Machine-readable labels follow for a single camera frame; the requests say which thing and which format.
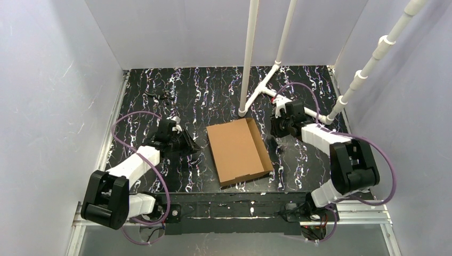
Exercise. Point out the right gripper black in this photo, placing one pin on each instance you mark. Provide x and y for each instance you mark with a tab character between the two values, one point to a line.
279	126

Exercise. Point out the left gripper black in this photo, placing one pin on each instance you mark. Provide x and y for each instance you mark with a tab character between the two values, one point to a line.
181	140

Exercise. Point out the brown cardboard box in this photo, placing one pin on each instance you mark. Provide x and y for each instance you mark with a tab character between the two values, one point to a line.
238	151

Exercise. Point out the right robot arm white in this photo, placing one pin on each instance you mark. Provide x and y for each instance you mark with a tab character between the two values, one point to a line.
352	163

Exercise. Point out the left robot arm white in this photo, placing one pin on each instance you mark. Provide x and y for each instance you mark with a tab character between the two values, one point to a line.
108	200

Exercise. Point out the small black clip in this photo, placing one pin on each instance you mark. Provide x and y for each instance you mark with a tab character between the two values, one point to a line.
165	96

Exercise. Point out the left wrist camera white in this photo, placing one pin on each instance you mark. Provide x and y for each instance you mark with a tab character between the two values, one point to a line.
176	127

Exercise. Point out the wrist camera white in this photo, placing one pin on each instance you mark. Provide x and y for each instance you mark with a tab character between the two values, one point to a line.
280	107
176	127

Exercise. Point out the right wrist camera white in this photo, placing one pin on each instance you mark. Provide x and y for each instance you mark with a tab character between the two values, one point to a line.
280	107

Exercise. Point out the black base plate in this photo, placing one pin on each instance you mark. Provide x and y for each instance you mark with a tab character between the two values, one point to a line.
225	213

